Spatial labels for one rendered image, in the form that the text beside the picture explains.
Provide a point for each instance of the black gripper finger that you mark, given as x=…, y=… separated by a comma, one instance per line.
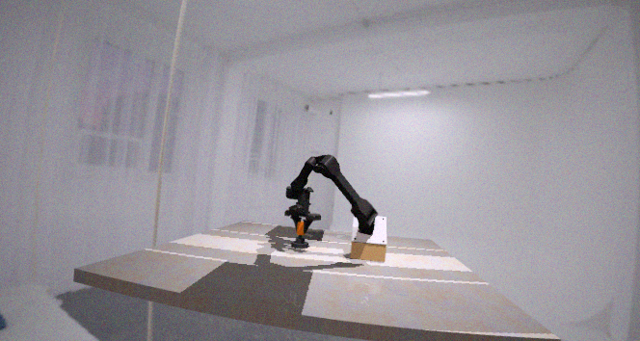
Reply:
x=306, y=225
x=296, y=220

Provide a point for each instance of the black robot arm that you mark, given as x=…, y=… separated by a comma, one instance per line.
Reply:
x=362, y=209

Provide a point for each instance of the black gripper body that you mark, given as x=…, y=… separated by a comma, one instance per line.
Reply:
x=307, y=215

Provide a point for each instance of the black shaft on round pedestal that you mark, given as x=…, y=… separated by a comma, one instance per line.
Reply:
x=299, y=243

